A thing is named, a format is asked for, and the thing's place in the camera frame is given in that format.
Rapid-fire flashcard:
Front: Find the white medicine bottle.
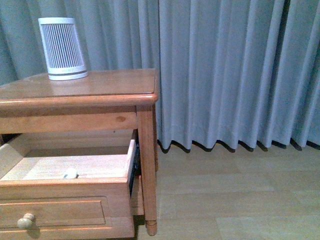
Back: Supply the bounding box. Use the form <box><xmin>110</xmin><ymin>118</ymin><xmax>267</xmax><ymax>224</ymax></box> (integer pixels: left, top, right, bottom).
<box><xmin>63</xmin><ymin>168</ymin><xmax>78</xmax><ymax>179</ymax></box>

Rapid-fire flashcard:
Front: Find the upper drawer wooden knob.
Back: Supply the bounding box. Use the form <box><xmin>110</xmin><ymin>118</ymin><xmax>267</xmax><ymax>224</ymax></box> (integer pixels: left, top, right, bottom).
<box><xmin>17</xmin><ymin>213</ymin><xmax>36</xmax><ymax>230</ymax></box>

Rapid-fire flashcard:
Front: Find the wooden nightstand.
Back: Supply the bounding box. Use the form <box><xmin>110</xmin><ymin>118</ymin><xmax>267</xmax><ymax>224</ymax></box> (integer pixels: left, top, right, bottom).
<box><xmin>0</xmin><ymin>69</ymin><xmax>159</xmax><ymax>236</ymax></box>

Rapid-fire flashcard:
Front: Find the grey pleated curtain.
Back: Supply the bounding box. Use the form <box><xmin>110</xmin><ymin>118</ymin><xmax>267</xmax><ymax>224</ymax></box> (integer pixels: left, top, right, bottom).
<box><xmin>0</xmin><ymin>0</ymin><xmax>320</xmax><ymax>149</ymax></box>

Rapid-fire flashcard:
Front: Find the white ribbed air purifier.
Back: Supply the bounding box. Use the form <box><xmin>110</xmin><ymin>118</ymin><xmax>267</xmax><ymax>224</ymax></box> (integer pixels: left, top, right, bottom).
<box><xmin>38</xmin><ymin>17</ymin><xmax>88</xmax><ymax>81</ymax></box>

